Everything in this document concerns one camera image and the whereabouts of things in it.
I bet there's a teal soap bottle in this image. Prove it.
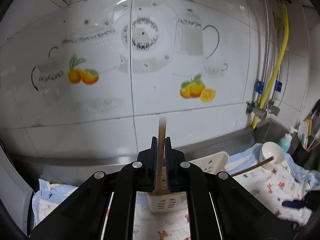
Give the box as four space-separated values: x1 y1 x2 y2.
278 126 297 153

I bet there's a white microwave oven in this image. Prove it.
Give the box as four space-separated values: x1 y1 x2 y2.
1 150 33 239

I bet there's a steel braided hose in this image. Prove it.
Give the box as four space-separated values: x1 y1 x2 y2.
246 0 271 118
266 39 291 117

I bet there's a white ceramic bowl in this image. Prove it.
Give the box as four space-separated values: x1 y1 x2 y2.
259 141 285 170

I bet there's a black utensil container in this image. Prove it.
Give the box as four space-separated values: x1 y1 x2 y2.
291 143 319 170

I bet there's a steel braided hose right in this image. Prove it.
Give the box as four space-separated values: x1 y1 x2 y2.
266 39 291 117

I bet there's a steel braided hose left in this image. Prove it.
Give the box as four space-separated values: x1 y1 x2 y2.
246 0 271 118

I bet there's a wooden chopstick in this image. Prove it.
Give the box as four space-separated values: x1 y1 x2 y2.
155 117 167 195
231 157 274 177

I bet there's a printed white cloth mat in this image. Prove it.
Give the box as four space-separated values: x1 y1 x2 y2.
31 142 312 240

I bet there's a yellow gas hose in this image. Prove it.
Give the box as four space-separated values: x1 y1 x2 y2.
251 3 291 130

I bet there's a beige plastic utensil holder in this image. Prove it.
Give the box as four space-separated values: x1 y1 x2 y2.
147 149 229 213

